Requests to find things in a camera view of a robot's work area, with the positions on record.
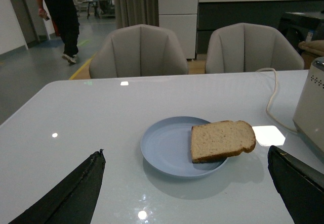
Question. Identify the beige cushion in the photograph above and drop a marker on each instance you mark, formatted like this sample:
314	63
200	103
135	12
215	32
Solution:
315	47

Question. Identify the grey kitchen counter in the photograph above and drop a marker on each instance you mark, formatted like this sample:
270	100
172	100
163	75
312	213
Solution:
214	14

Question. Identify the right beige chair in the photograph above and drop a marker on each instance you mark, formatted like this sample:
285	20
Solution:
245	47

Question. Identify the black appliance box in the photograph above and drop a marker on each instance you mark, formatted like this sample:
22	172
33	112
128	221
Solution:
301	26

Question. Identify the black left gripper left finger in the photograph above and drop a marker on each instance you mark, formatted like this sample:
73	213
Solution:
74	199

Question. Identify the white toaster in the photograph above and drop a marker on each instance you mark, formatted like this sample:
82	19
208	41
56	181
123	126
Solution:
308	116

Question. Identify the beige curtain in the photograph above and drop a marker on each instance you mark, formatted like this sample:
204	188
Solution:
134	12

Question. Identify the person in black clothes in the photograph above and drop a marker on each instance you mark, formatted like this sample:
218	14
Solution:
64	15

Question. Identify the beige chair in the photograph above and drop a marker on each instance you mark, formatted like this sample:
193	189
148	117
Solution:
139	50
245	47

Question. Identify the slice of bread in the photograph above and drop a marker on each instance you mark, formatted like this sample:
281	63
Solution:
213	141

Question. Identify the background table with items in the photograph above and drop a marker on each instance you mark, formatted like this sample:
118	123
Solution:
101	8

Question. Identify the white drawer cabinet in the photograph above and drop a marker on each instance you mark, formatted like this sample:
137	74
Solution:
180	16

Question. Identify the left beige chair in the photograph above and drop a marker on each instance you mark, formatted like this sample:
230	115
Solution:
139	50

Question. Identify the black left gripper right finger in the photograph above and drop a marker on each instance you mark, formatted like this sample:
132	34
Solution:
299	185

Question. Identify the light blue round plate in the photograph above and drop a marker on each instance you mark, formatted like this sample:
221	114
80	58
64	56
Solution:
166	146

